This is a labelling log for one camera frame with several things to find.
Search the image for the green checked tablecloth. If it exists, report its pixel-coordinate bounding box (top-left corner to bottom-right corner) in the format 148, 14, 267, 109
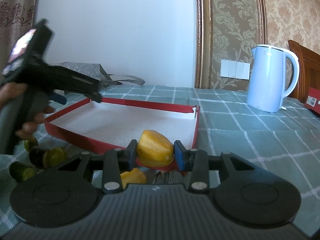
0, 84, 320, 240

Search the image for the white wall switch panel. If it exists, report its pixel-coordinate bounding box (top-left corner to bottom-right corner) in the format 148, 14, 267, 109
220, 59, 250, 78

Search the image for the red shallow box tray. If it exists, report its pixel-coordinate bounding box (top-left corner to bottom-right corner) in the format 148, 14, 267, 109
44, 96, 201, 173

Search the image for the pointed yellow fruit piece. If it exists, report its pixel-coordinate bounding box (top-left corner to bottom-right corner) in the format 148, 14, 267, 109
120, 168, 147, 190

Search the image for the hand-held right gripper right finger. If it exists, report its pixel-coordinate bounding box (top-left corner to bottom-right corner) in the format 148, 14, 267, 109
174, 140, 265, 193

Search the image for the small black-skinned chunk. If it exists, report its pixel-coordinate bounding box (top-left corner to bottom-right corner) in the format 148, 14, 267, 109
29, 147, 49, 168

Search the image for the gold ornate wall frame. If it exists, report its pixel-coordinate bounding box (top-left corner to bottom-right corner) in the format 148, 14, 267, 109
194, 0, 267, 89

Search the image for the rounded yellow fruit piece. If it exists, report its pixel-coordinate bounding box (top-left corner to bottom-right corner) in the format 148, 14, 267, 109
136, 129, 175, 167

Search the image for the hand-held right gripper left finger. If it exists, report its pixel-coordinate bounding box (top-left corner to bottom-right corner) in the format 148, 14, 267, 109
56, 139, 138, 194

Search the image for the wooden chair back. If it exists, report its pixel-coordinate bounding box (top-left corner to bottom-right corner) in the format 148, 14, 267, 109
288, 39, 320, 105

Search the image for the green cucumber piece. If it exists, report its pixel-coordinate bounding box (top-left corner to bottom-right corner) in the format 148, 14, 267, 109
9, 161, 36, 183

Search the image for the grey patterned paper bag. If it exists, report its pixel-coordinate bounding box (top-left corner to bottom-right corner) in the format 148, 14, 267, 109
49, 62, 146, 90

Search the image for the red cardboard box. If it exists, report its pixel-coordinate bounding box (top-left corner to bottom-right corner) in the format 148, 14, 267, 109
305, 87, 320, 117

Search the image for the beige patterned curtain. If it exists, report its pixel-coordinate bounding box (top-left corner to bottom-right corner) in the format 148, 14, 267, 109
0, 0, 42, 68

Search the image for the green tomato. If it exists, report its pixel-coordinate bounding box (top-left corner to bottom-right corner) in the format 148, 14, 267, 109
24, 137, 39, 153
44, 147, 69, 168

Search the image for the light blue electric kettle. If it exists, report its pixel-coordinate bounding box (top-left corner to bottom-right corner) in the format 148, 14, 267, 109
246, 44, 300, 113

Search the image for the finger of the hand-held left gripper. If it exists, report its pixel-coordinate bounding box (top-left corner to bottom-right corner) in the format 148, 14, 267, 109
64, 67, 103, 104

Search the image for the person's left hand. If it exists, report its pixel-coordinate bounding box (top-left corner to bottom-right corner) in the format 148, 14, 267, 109
0, 82, 55, 141

